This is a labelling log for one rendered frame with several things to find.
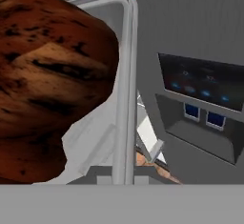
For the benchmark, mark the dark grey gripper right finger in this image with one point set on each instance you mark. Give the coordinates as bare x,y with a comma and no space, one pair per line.
142,173

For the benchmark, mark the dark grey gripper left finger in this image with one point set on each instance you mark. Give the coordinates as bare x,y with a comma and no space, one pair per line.
103,173

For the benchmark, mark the brown speckled food lump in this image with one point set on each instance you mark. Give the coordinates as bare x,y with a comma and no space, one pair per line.
47,81

